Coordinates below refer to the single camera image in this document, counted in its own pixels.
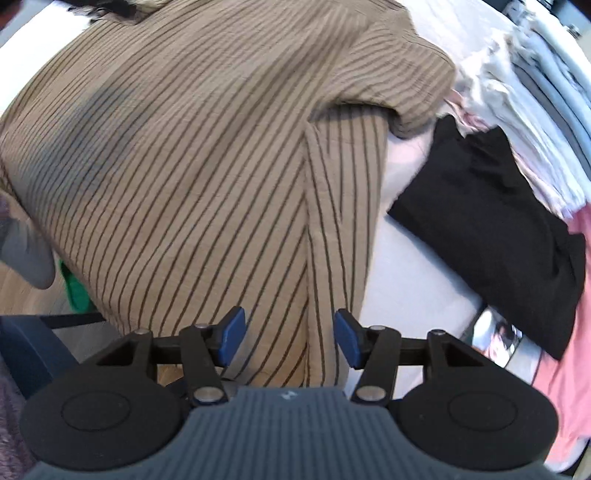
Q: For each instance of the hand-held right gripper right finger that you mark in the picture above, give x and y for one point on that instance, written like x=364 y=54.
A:
x=348 y=337

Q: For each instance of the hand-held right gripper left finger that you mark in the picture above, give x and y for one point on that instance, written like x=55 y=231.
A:
x=231 y=337

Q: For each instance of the tan striped pants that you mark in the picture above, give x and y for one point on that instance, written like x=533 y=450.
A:
x=184 y=161

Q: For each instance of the stack of folded clothes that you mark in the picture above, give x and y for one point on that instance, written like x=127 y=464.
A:
x=531 y=92

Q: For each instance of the grey bed cover pink dots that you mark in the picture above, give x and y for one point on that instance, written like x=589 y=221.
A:
x=415 y=286

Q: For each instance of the smartphone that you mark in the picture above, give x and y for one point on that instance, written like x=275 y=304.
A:
x=498 y=332

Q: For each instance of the green object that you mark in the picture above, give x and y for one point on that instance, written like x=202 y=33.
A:
x=78 y=290

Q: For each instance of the black garment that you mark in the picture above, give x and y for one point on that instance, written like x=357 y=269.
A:
x=485 y=221

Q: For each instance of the dark blue stool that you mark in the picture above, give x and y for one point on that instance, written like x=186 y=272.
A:
x=27 y=350

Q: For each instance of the grey slipper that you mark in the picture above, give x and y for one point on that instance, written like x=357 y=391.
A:
x=27 y=249

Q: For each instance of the pink garment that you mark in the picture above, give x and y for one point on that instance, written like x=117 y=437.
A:
x=568 y=392

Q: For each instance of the purple fuzzy garment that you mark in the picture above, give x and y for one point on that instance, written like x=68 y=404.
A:
x=11 y=415

